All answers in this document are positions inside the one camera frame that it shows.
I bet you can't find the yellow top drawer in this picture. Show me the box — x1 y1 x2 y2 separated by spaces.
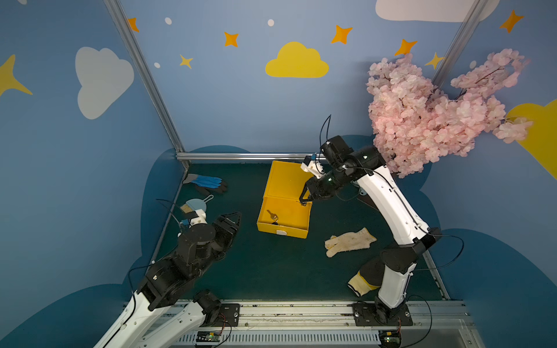
257 197 312 239

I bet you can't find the dark metal key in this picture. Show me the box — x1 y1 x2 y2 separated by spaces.
267 210 278 225

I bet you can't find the yellow drawer cabinet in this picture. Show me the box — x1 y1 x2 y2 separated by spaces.
264 161 314 202

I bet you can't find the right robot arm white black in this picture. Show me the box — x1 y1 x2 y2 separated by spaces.
300 136 442 326

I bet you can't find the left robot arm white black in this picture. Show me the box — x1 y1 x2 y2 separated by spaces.
96 210 242 347

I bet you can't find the small blue hand brush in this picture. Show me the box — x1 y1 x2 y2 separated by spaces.
180 194 214 214

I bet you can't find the blue black work glove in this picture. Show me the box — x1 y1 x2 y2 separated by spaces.
182 173 228 196

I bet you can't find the cream knit glove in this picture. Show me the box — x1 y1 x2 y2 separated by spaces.
324 228 377 258

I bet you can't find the pink cherry blossom tree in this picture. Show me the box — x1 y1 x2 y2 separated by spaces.
366 49 533 178

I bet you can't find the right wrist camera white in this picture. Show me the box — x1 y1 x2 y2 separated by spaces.
300 155 325 179

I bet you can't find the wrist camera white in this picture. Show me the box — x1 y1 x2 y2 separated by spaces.
187 210 207 226
300 155 325 179

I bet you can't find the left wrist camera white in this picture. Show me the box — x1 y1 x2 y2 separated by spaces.
187 210 207 226

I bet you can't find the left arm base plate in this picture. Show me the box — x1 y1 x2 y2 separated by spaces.
202 303 241 327

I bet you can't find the aluminium rail frame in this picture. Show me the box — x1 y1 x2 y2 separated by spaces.
152 300 484 347

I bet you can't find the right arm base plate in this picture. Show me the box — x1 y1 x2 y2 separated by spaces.
352 301 413 327

